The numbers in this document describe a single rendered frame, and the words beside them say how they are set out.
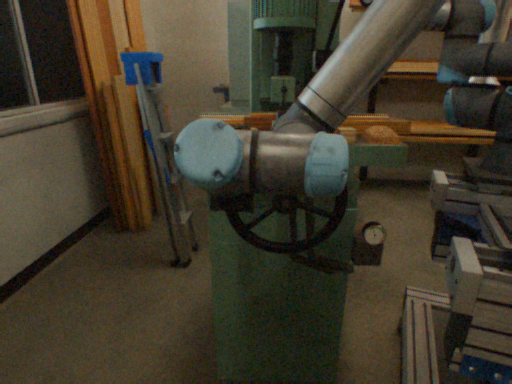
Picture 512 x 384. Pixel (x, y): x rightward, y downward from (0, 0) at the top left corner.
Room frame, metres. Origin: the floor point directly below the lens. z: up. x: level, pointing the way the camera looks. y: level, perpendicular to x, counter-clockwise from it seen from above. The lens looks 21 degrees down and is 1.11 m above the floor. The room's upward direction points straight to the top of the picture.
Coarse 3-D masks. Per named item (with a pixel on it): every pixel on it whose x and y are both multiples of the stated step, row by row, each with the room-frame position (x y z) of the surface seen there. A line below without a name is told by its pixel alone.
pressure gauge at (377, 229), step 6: (372, 222) 0.84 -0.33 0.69; (378, 222) 0.84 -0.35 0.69; (366, 228) 0.82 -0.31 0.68; (372, 228) 0.82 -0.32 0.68; (378, 228) 0.82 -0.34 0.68; (366, 234) 0.82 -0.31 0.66; (372, 234) 0.82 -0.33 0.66; (378, 234) 0.82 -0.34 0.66; (384, 234) 0.82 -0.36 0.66; (366, 240) 0.82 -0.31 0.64; (372, 240) 0.82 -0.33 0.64; (378, 240) 0.82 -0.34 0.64; (372, 246) 0.84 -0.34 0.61
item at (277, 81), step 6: (276, 78) 1.01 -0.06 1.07; (282, 78) 1.01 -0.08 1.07; (288, 78) 1.01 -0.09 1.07; (294, 78) 1.01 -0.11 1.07; (276, 84) 1.01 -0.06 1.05; (282, 84) 1.01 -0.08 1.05; (288, 84) 1.01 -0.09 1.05; (294, 84) 1.01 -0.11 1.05; (276, 90) 1.01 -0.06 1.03; (288, 90) 1.01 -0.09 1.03; (294, 90) 1.01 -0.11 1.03; (276, 96) 1.01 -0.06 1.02; (282, 96) 1.01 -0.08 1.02; (288, 96) 1.01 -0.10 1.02; (294, 96) 1.01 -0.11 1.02; (276, 102) 1.01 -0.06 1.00; (282, 102) 1.01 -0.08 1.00; (288, 102) 1.01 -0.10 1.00
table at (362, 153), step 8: (360, 136) 1.00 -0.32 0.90; (352, 144) 0.89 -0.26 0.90; (360, 144) 0.89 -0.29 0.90; (368, 144) 0.89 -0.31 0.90; (352, 152) 0.88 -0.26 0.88; (360, 152) 0.88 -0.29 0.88; (368, 152) 0.88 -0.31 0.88; (376, 152) 0.88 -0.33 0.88; (384, 152) 0.88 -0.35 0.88; (392, 152) 0.88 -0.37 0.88; (400, 152) 0.88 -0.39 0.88; (352, 160) 0.88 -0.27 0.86; (360, 160) 0.88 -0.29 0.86; (368, 160) 0.88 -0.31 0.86; (376, 160) 0.88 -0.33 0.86; (384, 160) 0.88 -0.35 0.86; (392, 160) 0.88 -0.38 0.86; (400, 160) 0.88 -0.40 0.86
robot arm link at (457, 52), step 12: (444, 36) 0.88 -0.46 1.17; (456, 36) 0.84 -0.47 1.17; (468, 36) 0.83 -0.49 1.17; (444, 48) 0.87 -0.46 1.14; (456, 48) 0.84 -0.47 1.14; (468, 48) 0.83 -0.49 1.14; (480, 48) 0.81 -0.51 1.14; (444, 60) 0.86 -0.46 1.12; (456, 60) 0.84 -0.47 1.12; (468, 60) 0.82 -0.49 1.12; (480, 60) 0.80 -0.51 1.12; (444, 72) 0.85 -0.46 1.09; (456, 72) 0.83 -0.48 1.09; (468, 72) 0.82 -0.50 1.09; (480, 72) 0.80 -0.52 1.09
